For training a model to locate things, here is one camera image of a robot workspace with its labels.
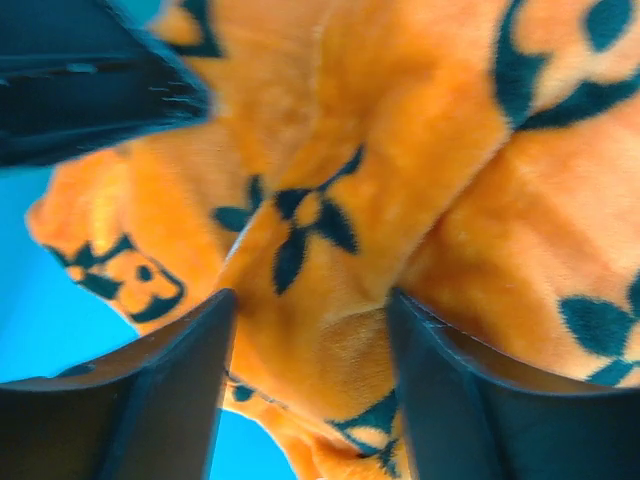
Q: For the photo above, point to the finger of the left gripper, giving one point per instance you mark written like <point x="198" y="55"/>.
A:
<point x="79" y="76"/>

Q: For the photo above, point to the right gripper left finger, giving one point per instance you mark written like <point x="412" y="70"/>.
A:
<point x="148" y="410"/>

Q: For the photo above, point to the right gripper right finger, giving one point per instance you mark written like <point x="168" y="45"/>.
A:
<point x="472" y="412"/>

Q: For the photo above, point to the orange patterned pillowcase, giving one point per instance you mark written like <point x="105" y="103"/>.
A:
<point x="481" y="155"/>

